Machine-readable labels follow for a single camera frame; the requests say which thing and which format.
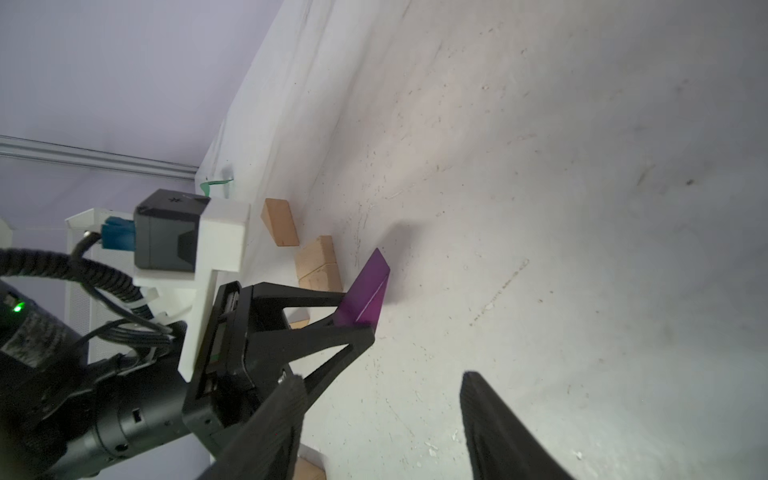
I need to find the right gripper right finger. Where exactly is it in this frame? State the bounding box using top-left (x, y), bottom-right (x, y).
top-left (460, 371), bottom-right (571, 480)

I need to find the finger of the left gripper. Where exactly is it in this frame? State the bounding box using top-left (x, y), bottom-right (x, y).
top-left (251, 283), bottom-right (354, 336)
top-left (263, 325), bottom-right (375, 407)

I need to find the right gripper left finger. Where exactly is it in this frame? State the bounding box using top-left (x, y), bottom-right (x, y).
top-left (200, 375), bottom-right (308, 480)

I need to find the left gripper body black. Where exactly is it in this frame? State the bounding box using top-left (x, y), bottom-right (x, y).
top-left (182, 281), bottom-right (261, 456)

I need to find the wooden triangle block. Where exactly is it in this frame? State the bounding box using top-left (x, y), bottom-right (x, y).
top-left (261, 198), bottom-right (300, 247)
top-left (293, 444), bottom-right (327, 480)
top-left (287, 308), bottom-right (311, 329)

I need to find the wooden rectangular block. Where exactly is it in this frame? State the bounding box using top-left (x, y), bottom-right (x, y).
top-left (294, 235), bottom-right (337, 280)
top-left (299, 263), bottom-right (344, 292)

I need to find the purple triangle block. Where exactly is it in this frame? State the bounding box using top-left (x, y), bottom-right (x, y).
top-left (334, 249), bottom-right (391, 331)

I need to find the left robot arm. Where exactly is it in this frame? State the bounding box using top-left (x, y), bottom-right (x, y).
top-left (1, 282), bottom-right (375, 479)

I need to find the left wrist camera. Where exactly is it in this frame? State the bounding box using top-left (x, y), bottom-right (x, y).
top-left (67, 189), bottom-right (251, 381)

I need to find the green toy hammer wooden handle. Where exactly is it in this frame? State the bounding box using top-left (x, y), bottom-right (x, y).
top-left (199, 179), bottom-right (233, 197)

